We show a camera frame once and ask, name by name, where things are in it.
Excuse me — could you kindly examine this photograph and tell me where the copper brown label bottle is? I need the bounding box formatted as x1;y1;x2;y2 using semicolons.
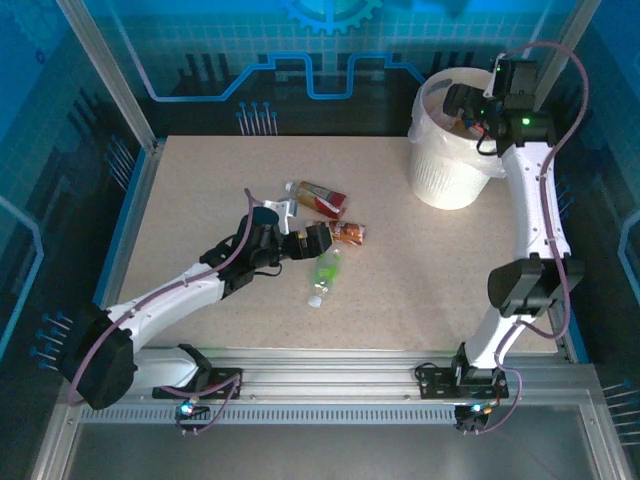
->
324;219;368;247

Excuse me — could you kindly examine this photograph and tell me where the green label clear bottle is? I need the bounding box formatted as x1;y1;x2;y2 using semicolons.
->
307;247;344;309

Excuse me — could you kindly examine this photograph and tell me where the clear plastic bin liner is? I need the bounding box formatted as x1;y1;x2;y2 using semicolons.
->
407;67;509;179

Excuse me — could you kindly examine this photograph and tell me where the white plastic bin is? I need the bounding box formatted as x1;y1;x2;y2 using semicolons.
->
408;67;509;211

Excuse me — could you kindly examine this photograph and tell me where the red yellow juice bottle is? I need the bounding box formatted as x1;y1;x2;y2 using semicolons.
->
284;179;350;220

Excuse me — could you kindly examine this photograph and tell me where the aluminium cross beam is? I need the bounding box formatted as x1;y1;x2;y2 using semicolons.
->
64;349;599;407

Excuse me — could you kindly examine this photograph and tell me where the small lit circuit board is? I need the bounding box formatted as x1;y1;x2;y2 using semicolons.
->
454;402;494;431
177;397;211;419

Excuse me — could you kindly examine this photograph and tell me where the brushed steel panel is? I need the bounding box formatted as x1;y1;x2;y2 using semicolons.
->
64;424;601;480

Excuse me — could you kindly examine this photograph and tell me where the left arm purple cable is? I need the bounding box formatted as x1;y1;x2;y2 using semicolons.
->
67;187;254;436

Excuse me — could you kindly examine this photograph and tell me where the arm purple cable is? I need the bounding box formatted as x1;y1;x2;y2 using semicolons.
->
457;41;590;435
67;187;254;436

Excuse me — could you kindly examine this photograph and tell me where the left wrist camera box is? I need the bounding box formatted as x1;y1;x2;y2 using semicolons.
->
262;197;300;235

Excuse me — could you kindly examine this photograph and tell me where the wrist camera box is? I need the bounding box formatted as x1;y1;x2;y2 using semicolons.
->
262;197;300;235
491;58;540;97

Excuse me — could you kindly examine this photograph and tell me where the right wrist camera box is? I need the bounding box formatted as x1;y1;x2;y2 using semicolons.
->
491;58;540;97

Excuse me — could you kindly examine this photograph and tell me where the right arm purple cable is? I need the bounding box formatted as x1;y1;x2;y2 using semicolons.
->
457;41;590;435

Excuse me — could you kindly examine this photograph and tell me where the aluminium frame post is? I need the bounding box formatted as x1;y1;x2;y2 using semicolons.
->
55;0;164;154
519;0;601;86

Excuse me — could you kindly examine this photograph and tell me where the aluminium table side rail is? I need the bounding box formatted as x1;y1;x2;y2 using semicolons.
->
89;139;164;351
549;309;581;362

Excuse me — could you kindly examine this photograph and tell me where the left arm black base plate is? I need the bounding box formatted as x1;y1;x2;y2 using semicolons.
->
152;367;245;401

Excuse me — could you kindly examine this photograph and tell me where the slotted grey cable duct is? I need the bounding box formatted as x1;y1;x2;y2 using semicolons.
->
79;405;584;427

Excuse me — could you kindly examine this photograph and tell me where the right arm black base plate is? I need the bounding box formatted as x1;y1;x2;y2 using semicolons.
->
415;363;510;401

